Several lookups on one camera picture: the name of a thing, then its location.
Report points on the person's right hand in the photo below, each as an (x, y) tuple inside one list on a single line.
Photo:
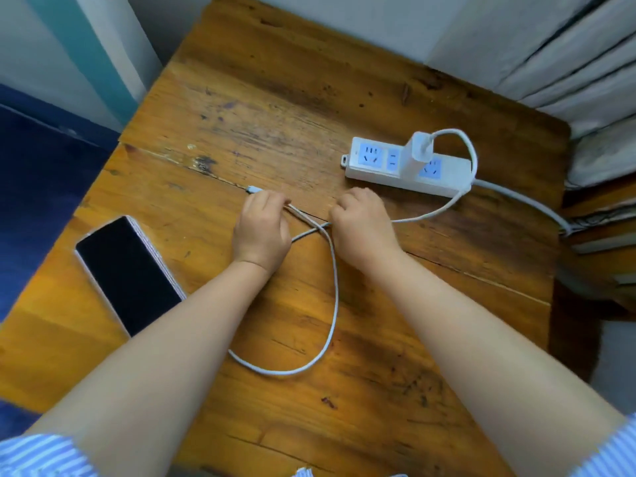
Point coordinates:
[(365, 233)]

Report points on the person's left hand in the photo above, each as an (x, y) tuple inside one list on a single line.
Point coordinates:
[(260, 233)]

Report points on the person's left fingers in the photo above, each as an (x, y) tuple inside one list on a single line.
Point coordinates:
[(266, 199)]

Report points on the person's right fingers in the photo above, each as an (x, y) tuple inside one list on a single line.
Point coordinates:
[(354, 201)]

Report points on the person's left forearm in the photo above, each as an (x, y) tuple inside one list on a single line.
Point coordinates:
[(164, 362)]

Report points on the person's right forearm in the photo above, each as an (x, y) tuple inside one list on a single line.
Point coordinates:
[(492, 372)]

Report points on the white power strip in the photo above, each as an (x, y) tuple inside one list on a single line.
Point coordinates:
[(402, 166)]

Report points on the white charger adapter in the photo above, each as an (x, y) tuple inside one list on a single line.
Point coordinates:
[(416, 154)]

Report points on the black smartphone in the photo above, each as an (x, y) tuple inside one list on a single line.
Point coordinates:
[(130, 275)]

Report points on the blue bedsheet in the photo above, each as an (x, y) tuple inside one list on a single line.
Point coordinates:
[(35, 193)]

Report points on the grey curtain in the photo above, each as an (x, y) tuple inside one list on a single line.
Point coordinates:
[(551, 59)]

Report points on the striped shirt sleeve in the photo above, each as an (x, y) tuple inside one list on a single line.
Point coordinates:
[(42, 457), (608, 452)]

